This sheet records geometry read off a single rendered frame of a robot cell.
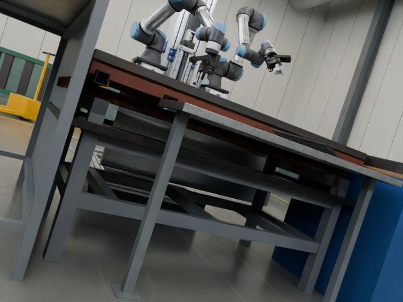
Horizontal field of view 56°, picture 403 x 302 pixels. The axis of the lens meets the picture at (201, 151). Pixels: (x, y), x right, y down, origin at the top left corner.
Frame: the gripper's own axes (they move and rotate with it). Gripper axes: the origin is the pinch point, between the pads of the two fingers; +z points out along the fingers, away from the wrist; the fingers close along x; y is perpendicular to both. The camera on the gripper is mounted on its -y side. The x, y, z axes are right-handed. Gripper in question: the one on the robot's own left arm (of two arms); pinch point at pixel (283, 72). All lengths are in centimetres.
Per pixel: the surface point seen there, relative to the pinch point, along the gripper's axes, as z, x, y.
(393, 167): 74, -22, -36
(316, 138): 61, 3, 1
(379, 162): 66, -25, -33
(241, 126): 91, 57, 39
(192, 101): 62, 51, 55
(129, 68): 60, 74, 75
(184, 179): 29, -41, 80
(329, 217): 84, -39, 2
